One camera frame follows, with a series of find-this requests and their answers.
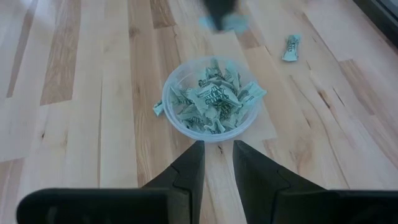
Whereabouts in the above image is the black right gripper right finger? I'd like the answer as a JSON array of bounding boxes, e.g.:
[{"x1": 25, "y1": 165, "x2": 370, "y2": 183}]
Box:
[{"x1": 232, "y1": 139, "x2": 398, "y2": 224}]

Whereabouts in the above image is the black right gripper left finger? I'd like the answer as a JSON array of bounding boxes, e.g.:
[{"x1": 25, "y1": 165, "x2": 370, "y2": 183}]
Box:
[{"x1": 16, "y1": 139, "x2": 206, "y2": 224}]

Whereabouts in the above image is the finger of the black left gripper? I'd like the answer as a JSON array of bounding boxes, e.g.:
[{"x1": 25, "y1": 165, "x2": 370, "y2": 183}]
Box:
[{"x1": 200, "y1": 0, "x2": 242, "y2": 32}]

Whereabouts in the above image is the clear plastic container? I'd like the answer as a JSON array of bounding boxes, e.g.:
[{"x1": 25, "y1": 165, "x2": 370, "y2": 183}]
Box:
[{"x1": 161, "y1": 55, "x2": 262, "y2": 144}]

